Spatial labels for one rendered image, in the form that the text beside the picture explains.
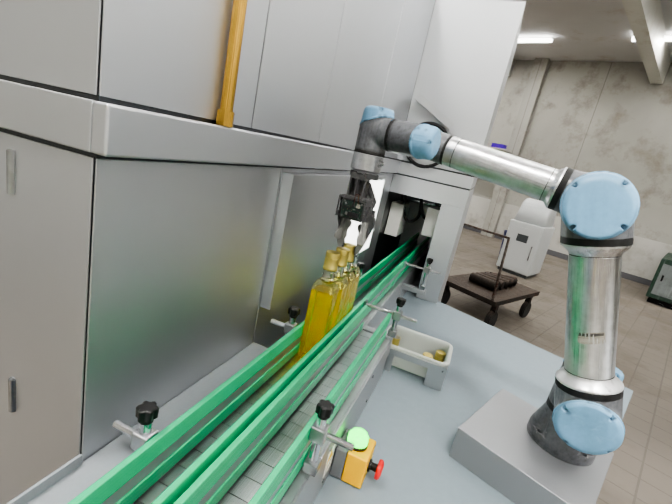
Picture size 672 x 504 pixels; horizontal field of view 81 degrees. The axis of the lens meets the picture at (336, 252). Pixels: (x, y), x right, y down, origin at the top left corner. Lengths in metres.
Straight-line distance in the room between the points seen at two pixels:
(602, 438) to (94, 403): 0.87
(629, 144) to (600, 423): 9.62
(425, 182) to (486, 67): 0.56
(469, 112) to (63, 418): 1.80
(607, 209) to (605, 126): 9.72
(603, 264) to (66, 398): 0.91
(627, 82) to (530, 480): 10.01
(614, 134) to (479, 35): 8.56
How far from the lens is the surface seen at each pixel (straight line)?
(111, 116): 0.54
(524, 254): 6.96
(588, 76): 10.86
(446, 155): 1.02
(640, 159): 10.33
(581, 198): 0.83
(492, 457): 1.05
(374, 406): 1.16
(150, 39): 0.61
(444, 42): 2.07
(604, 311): 0.88
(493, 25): 2.07
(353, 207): 0.96
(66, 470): 0.74
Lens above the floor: 1.40
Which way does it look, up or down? 15 degrees down
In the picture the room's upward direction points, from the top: 12 degrees clockwise
